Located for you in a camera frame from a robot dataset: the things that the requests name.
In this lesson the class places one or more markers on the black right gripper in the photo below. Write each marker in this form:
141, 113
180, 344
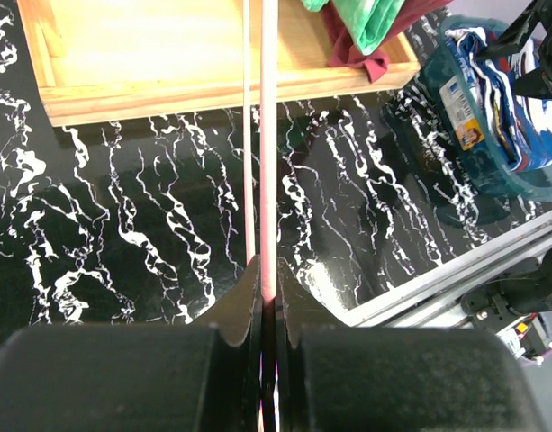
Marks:
533, 27

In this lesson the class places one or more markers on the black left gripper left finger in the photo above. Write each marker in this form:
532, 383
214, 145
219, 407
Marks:
203, 376

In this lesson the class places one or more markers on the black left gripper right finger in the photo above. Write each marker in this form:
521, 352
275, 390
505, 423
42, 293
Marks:
332, 377

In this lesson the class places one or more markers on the blue patterned trousers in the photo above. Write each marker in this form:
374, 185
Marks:
521, 127

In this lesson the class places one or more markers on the green patterned trousers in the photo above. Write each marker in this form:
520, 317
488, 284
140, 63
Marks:
362, 24

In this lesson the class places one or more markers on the pink wire hanger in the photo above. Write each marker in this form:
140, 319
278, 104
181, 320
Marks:
262, 255

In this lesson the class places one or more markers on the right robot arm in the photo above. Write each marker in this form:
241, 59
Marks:
440, 196

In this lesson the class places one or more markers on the teal plastic bin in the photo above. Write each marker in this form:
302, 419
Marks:
480, 156

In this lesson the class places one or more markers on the maroon tank top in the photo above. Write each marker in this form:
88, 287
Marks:
376, 64

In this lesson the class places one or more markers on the wooden clothes rack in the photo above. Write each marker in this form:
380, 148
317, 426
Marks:
101, 61

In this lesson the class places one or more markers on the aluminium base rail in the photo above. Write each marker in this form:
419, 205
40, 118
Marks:
432, 299

